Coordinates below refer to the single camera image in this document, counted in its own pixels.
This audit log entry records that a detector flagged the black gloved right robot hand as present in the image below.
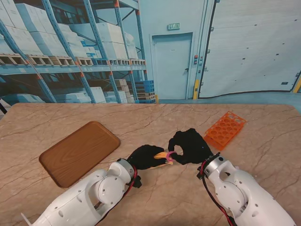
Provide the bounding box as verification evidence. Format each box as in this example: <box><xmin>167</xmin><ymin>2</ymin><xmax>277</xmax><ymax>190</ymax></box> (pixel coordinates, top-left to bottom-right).
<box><xmin>168</xmin><ymin>128</ymin><xmax>214</xmax><ymax>166</ymax></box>

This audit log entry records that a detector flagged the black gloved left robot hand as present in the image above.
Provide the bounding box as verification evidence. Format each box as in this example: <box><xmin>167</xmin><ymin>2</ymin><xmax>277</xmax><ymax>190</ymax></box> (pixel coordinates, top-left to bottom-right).
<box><xmin>127</xmin><ymin>145</ymin><xmax>165</xmax><ymax>170</ymax></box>

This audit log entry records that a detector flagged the yellow cloth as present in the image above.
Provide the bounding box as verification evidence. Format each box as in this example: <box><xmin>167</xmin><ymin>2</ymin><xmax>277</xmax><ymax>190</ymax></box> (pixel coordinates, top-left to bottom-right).
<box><xmin>147</xmin><ymin>152</ymin><xmax>174</xmax><ymax>170</ymax></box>

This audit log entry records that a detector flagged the pink rubber band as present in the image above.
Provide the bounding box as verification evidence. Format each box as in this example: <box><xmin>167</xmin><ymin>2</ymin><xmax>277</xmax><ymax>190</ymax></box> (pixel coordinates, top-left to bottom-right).
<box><xmin>165</xmin><ymin>151</ymin><xmax>177</xmax><ymax>164</ymax></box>

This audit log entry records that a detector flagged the orange test tube rack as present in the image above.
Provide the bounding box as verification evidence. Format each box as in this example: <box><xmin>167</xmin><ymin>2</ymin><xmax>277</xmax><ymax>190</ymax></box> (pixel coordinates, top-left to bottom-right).
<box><xmin>203</xmin><ymin>111</ymin><xmax>247</xmax><ymax>152</ymax></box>

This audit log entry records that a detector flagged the brown wooden tray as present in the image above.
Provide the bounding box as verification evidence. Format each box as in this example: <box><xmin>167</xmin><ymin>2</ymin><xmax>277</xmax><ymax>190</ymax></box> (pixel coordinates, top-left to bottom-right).
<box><xmin>39</xmin><ymin>121</ymin><xmax>121</xmax><ymax>188</ymax></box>

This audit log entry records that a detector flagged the printed warehouse backdrop banner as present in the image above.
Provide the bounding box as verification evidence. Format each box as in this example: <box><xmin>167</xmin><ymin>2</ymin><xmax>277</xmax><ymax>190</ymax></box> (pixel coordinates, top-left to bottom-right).
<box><xmin>0</xmin><ymin>0</ymin><xmax>301</xmax><ymax>105</ymax></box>

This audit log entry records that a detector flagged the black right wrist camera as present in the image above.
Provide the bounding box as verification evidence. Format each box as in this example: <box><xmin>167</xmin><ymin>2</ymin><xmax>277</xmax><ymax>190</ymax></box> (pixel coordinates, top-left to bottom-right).
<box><xmin>197</xmin><ymin>164</ymin><xmax>206</xmax><ymax>180</ymax></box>

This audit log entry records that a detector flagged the red black left arm cable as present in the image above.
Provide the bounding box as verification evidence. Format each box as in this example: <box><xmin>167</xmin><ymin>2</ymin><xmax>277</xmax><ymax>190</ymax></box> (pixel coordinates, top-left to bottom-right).
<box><xmin>121</xmin><ymin>164</ymin><xmax>139</xmax><ymax>200</ymax></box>

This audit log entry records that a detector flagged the red black arm cable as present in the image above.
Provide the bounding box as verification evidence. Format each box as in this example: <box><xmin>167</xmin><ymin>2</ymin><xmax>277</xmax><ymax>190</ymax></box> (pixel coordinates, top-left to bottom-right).
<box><xmin>121</xmin><ymin>164</ymin><xmax>139</xmax><ymax>200</ymax></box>
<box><xmin>197</xmin><ymin>162</ymin><xmax>236</xmax><ymax>226</ymax></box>

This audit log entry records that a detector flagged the red black right arm cable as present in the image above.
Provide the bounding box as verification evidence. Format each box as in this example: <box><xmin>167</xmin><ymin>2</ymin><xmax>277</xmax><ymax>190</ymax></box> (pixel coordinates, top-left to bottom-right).
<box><xmin>197</xmin><ymin>162</ymin><xmax>236</xmax><ymax>226</ymax></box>

